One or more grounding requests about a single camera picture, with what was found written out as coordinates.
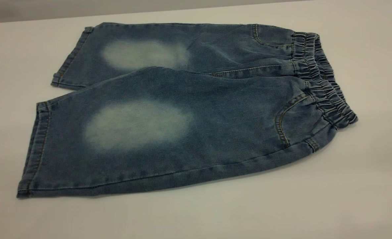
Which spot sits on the blue denim pants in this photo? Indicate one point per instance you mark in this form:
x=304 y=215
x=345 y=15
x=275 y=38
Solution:
x=182 y=116

